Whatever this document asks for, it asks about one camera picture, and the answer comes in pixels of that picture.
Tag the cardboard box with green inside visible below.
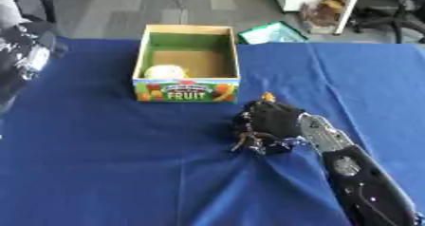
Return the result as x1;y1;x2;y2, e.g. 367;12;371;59
131;24;243;104

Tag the brown and yellow bag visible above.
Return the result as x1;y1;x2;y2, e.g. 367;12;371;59
299;0;349;28

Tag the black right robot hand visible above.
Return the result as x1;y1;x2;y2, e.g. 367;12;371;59
229;99;307;156

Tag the black office chair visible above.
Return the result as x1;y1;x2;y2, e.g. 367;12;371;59
350;0;425;44

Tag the green and white bag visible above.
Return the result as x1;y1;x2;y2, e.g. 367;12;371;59
237;21;311;46

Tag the pale yellow round toy fruit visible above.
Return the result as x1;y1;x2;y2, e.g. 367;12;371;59
142;64;190;80

